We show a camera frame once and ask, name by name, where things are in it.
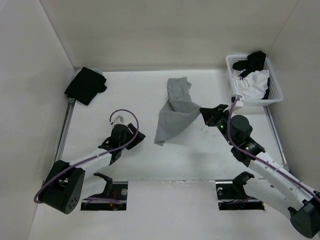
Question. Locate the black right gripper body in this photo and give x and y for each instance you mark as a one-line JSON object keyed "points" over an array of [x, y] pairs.
{"points": [[219, 118]]}

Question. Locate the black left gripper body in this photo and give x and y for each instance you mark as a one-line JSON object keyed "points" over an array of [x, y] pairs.
{"points": [[130, 134]]}

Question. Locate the grey tank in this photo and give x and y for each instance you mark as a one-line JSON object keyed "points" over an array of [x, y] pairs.
{"points": [[178, 112], [97, 70]]}

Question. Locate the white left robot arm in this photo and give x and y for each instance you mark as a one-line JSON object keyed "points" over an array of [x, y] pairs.
{"points": [[70, 183]]}

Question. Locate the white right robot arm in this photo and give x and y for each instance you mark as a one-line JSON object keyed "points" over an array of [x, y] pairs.
{"points": [[278, 188]]}

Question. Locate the white tank top in basket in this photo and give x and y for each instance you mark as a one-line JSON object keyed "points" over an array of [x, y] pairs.
{"points": [[254, 86]]}

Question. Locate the folded black tank top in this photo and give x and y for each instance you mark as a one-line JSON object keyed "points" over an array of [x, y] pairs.
{"points": [[86, 84]]}

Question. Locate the folded grey tank top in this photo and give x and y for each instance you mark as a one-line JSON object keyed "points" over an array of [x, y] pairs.
{"points": [[97, 70]]}

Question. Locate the black tank top in basket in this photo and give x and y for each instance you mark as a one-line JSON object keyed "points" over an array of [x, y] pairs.
{"points": [[255, 62]]}

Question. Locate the white plastic basket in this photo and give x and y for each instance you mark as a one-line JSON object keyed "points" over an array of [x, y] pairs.
{"points": [[275, 95]]}

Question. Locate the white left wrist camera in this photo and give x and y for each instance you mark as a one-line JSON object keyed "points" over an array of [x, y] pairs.
{"points": [[119, 120]]}

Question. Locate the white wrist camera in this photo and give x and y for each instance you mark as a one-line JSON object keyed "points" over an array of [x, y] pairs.
{"points": [[237, 101], [119, 120]]}

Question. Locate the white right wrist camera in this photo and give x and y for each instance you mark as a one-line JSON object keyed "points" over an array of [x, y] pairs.
{"points": [[237, 101]]}

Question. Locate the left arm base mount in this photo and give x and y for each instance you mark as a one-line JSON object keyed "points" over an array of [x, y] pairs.
{"points": [[101, 193]]}

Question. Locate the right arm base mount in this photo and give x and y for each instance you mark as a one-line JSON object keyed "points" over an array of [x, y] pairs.
{"points": [[231, 195]]}

